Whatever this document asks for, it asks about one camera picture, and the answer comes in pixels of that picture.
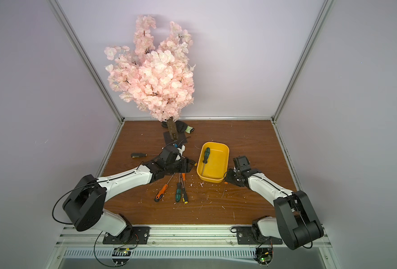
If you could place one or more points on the large orange black screwdriver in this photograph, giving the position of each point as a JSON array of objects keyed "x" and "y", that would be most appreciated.
[{"x": 161, "y": 192}]

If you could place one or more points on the black yellow-striped screwdriver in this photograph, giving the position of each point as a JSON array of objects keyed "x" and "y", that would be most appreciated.
[{"x": 184, "y": 192}]

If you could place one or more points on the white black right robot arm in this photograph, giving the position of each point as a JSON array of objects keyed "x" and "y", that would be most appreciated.
[{"x": 296, "y": 222}]

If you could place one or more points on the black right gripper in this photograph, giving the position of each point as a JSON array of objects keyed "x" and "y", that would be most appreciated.
[{"x": 232, "y": 176}]

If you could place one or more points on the green black screwdriver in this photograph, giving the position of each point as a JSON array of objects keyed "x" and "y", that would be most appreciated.
[
  {"x": 178, "y": 194},
  {"x": 206, "y": 155}
]

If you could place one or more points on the green circuit board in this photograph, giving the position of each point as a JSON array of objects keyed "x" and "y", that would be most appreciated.
[
  {"x": 263, "y": 256},
  {"x": 120, "y": 256}
]

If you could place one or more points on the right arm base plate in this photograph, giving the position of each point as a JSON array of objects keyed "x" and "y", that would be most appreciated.
[{"x": 248, "y": 235}]

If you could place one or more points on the black green work glove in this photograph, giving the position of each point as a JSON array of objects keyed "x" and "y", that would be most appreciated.
[{"x": 181, "y": 127}]

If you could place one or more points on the right green circuit board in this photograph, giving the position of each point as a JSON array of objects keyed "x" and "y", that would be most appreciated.
[{"x": 263, "y": 256}]

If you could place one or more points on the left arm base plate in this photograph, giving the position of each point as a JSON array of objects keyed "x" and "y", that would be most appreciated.
[{"x": 131, "y": 235}]

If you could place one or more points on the yellow plastic storage box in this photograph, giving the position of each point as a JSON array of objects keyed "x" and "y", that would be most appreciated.
[{"x": 214, "y": 171}]

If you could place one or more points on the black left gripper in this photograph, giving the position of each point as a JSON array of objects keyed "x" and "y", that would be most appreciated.
[{"x": 185, "y": 164}]

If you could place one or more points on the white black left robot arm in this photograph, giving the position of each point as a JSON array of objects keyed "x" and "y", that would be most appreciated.
[{"x": 85, "y": 204}]

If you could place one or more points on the pink artificial blossom tree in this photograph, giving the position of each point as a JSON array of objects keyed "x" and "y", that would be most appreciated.
[{"x": 158, "y": 79}]

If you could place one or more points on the black yellow stubby screwdriver far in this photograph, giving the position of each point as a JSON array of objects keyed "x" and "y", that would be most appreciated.
[{"x": 136, "y": 155}]

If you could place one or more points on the left green circuit board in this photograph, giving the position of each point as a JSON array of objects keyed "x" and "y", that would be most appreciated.
[{"x": 120, "y": 256}]

